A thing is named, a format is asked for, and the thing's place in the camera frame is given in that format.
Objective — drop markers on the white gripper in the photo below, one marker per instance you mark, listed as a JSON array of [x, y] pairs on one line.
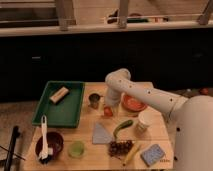
[[113, 98]]

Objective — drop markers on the red apple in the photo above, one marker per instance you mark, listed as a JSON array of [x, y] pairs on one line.
[[108, 111]]

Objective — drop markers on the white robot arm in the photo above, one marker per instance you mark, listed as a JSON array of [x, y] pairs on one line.
[[193, 116]]

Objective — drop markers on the metal measuring cup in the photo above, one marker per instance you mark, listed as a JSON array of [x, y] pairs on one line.
[[94, 100]]

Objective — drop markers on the white plastic cup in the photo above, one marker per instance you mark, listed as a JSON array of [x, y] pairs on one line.
[[144, 121]]

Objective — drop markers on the green plastic cup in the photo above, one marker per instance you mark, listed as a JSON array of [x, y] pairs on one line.
[[76, 149]]

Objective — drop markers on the orange bowl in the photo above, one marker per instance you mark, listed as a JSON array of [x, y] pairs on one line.
[[132, 104]]

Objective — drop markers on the green chili pepper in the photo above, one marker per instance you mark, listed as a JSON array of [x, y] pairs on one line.
[[123, 125]]

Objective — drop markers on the grey triangular cloth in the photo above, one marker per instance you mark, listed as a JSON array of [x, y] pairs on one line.
[[100, 135]]

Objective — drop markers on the dark red grapes bunch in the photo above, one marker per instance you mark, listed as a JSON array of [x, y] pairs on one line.
[[119, 148]]

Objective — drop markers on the yellow banana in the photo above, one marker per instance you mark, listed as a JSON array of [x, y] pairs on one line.
[[131, 153]]

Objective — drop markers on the green plastic tray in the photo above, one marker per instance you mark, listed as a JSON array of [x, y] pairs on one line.
[[65, 112]]

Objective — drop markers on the tan rectangular block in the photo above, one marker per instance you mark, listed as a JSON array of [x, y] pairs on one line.
[[58, 95]]

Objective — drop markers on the blue sponge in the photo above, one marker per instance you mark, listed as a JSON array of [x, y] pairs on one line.
[[152, 155]]

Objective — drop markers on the dark red bowl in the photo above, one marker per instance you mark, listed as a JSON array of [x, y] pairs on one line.
[[54, 140]]

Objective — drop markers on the white dish brush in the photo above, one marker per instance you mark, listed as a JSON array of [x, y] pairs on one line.
[[46, 151]]

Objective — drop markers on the black tripod stand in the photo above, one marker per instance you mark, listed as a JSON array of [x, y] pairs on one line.
[[7, 162]]

